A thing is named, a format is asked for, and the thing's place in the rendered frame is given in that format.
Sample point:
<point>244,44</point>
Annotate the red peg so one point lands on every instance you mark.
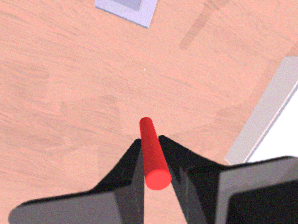
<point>157,175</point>

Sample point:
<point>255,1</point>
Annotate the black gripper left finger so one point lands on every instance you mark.
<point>117,199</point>

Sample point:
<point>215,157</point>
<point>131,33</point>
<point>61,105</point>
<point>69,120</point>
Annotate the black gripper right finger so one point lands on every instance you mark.
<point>203,186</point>

